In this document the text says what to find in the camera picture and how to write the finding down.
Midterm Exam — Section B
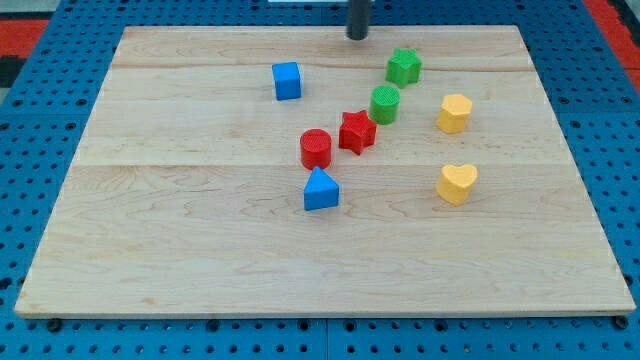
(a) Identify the yellow hexagon block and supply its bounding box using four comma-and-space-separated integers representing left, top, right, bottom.
436, 94, 473, 134

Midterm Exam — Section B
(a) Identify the blue cube block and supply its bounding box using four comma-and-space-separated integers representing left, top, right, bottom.
271, 62, 302, 101

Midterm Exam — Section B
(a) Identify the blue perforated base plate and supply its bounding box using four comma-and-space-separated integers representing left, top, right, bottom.
1, 1, 639, 359

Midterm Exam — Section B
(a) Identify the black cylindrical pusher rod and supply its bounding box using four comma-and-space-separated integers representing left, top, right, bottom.
346, 0, 371, 41

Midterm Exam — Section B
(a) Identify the red cylinder block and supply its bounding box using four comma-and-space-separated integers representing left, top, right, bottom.
300, 128, 332, 170

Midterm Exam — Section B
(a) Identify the green star block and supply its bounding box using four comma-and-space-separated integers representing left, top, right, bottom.
385, 48, 422, 88

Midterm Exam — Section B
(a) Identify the red star block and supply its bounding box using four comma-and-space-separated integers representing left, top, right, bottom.
338, 110, 377, 155

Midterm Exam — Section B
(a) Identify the light wooden board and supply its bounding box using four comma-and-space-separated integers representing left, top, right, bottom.
15, 26, 636, 319

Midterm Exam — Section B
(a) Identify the yellow heart block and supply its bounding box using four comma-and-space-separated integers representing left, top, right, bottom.
435, 164, 479, 205

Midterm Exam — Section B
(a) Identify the blue triangle block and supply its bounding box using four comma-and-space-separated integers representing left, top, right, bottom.
303, 167, 340, 211

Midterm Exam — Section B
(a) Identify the green cylinder block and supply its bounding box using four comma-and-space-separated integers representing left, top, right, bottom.
369, 85, 400, 125

